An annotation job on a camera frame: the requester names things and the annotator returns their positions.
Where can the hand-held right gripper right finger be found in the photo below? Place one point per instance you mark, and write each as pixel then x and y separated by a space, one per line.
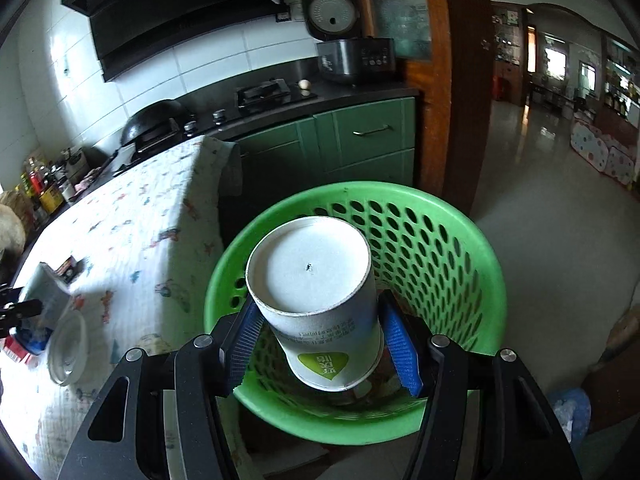
pixel 402 355

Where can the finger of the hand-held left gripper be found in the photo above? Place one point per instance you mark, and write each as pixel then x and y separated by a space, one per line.
pixel 7 288
pixel 20 308

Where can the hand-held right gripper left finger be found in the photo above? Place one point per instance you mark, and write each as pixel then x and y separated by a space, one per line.
pixel 245 340

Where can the white milk carton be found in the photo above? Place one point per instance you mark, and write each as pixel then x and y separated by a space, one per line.
pixel 47 290

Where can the white paper cup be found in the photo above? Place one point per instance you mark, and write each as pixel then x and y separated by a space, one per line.
pixel 310 270

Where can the green plastic basket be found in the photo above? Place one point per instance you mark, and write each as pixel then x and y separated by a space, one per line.
pixel 450 240

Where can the blue white wrapper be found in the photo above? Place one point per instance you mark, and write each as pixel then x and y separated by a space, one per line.
pixel 32 340

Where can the round wooden chopping block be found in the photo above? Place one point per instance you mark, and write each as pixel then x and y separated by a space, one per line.
pixel 10 230

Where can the small dark packet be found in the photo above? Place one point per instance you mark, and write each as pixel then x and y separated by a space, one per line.
pixel 67 267

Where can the white plastic lid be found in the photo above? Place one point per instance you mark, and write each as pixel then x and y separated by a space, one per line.
pixel 67 355

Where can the row of condiment bottles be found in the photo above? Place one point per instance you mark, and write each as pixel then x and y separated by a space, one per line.
pixel 47 190

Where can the printed white tablecloth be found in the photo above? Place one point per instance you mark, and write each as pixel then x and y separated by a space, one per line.
pixel 140 210

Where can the blue fabric item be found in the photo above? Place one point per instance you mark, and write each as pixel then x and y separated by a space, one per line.
pixel 570 410

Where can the green kitchen cabinet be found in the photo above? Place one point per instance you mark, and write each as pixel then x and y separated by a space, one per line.
pixel 365 160

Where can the black wok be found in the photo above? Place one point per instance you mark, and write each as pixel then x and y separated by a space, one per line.
pixel 155 120

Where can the black gas stove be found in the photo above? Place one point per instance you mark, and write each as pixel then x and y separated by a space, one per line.
pixel 262 92

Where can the egg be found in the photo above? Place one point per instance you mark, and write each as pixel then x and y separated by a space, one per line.
pixel 304 85

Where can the wooden glass cabinet door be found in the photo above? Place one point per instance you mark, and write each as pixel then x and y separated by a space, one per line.
pixel 465 85

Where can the dotted play fence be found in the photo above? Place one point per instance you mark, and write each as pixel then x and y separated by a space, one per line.
pixel 600 150

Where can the black rice cooker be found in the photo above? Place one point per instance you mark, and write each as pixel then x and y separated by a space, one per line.
pixel 350 60

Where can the black range hood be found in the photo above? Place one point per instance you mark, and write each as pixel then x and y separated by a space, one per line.
pixel 175 15

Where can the wall socket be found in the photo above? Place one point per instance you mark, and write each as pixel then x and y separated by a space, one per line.
pixel 283 14

